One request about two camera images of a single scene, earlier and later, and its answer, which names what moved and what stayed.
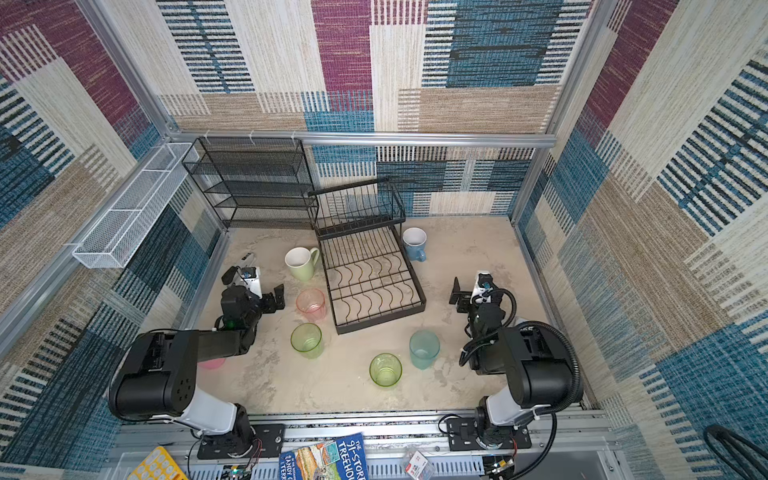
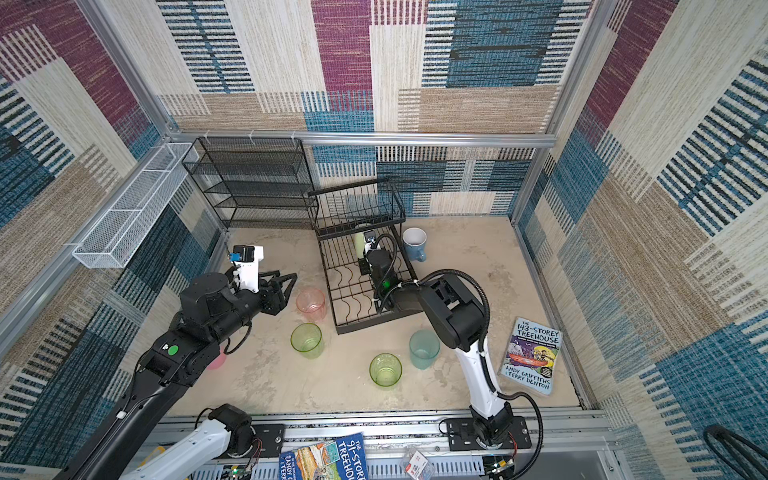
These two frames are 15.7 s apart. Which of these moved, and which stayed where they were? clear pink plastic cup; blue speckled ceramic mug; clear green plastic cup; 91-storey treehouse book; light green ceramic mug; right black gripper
Moved: right black gripper; light green ceramic mug
Stayed: 91-storey treehouse book; clear pink plastic cup; clear green plastic cup; blue speckled ceramic mug
